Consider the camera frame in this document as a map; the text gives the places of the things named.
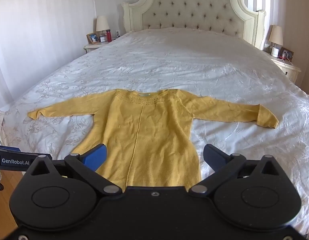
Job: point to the right cream nightstand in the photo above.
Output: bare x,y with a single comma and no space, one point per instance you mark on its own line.
292,72

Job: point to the cream tufted headboard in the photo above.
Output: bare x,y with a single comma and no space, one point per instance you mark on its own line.
229,17

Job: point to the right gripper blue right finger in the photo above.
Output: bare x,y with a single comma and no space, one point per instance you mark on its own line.
222,162

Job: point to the cream nightstand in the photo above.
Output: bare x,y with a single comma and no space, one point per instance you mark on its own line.
91,47
292,72

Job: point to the wooden photo frame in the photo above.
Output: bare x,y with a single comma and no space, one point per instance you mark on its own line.
93,38

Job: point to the right bedside lamp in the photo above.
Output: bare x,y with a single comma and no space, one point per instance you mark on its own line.
276,36

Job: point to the white cylinder device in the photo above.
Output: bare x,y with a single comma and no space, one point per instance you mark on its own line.
275,52

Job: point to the bedside lamp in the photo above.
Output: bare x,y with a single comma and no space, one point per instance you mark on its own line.
276,36
102,27

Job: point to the left bedside lamp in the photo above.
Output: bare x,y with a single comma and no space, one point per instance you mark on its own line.
102,27

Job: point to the yellow knit sweater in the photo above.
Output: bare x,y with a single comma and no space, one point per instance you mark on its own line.
147,136

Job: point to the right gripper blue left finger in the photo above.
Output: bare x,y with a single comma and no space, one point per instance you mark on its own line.
88,161

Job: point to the white embroidered bedspread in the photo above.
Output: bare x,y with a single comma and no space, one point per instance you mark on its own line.
204,63

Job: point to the red water bottle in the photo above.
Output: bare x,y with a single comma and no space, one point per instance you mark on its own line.
108,35

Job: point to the left cream nightstand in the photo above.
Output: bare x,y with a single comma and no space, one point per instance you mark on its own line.
91,47

